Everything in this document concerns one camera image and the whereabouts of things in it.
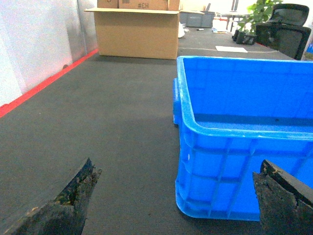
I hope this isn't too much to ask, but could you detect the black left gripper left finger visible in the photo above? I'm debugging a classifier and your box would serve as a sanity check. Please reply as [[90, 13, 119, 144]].
[[1, 158, 102, 235]]

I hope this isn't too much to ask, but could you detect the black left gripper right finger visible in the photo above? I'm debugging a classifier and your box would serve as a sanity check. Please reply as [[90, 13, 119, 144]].
[[252, 160, 313, 235]]

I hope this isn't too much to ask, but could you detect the large blue plastic crate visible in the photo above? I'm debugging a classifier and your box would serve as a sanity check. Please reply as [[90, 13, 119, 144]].
[[173, 56, 313, 221]]

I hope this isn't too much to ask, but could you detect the open cardboard box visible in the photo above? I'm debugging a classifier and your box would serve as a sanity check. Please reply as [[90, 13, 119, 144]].
[[86, 0, 180, 60]]

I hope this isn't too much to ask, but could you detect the white paper sheet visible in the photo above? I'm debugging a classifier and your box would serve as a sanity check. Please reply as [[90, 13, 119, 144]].
[[215, 46, 248, 53]]

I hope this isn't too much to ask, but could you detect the black mesh office chair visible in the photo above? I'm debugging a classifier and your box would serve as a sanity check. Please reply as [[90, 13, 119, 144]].
[[255, 3, 311, 60]]

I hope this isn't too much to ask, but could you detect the green potted plant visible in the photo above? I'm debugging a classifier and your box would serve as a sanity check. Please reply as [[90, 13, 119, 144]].
[[237, 0, 283, 34]]

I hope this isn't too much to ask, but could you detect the grey plastic storage bin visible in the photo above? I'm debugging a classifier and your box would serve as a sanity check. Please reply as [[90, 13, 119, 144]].
[[179, 11, 216, 28]]

